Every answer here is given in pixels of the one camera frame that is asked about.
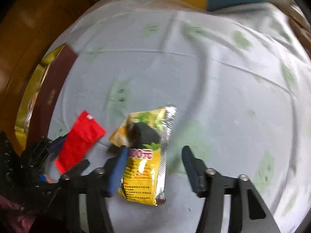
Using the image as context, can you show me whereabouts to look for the large red snack packet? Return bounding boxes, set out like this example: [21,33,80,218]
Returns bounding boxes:
[55,111,106,174]

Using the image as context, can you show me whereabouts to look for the yellow green snack packet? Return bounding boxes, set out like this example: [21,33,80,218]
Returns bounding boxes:
[109,106,176,206]

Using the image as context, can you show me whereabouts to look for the gold rectangular tin tray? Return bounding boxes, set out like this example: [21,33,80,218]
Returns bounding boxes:
[14,44,78,150]

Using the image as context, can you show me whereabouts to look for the white green-patterned tablecloth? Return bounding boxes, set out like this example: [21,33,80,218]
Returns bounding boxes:
[48,0,310,232]

